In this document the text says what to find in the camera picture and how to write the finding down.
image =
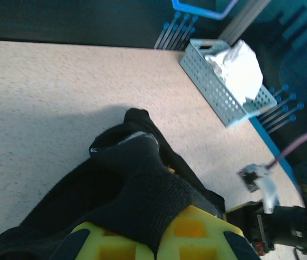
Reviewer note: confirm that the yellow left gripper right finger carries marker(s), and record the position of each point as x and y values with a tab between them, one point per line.
196	238

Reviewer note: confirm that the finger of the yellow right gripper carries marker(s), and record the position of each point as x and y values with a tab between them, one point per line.
244	219

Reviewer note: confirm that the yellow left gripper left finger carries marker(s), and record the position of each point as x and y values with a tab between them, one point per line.
110	246

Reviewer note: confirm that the black floral print t-shirt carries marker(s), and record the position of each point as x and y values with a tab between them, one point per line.
142	189

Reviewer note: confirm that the light blue perforated basket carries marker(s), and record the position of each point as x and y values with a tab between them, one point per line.
215	89

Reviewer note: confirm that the white crumpled cloth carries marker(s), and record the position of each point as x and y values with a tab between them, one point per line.
240	67

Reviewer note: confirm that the aluminium frame post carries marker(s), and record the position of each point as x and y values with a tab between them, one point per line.
240	24

